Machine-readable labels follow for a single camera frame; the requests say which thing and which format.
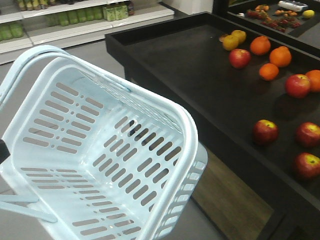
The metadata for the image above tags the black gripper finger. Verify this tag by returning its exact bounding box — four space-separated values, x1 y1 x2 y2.
0 139 10 163

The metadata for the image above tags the light blue plastic basket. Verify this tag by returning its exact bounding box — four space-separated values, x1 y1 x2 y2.
0 45 208 240

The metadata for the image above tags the white supermarket shelf unit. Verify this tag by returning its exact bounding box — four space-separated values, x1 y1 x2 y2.
0 0 175 64

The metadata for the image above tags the yellow pear fruit front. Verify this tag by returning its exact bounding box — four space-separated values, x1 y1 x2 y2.
222 35 239 51

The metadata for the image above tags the yellow pear fruit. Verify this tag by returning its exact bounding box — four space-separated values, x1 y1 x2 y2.
222 35 239 51
231 29 247 45

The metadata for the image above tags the red apple far left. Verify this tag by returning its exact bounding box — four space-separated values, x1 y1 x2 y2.
228 48 252 69

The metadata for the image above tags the red apple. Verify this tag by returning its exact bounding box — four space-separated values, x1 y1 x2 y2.
284 74 311 99
228 48 252 69
293 152 320 180
295 122 320 148
252 119 279 146

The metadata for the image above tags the black wooden fruit stand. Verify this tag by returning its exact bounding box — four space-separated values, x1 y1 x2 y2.
105 13 320 240

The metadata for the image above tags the red apple front left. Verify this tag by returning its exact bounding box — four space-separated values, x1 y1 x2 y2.
252 119 279 146

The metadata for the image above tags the yellow pear fruit back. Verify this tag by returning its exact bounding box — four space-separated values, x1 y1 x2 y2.
231 29 247 45

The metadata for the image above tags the small orange centre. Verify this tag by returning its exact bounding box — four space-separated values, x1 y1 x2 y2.
259 63 279 81

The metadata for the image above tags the orange with knob left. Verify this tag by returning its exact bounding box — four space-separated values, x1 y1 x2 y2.
249 36 271 56

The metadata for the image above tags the orange with knob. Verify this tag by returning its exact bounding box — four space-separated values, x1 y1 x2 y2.
249 36 271 56
269 46 292 68

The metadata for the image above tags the red apple middle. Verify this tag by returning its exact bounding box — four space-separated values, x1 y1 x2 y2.
284 74 311 99

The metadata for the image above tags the red apple nearest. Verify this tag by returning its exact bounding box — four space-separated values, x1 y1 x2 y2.
293 152 320 180

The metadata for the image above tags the red apple front right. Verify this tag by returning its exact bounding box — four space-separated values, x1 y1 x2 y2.
295 122 320 148

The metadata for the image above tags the large orange behind apple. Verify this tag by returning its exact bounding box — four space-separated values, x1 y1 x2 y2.
305 69 320 93

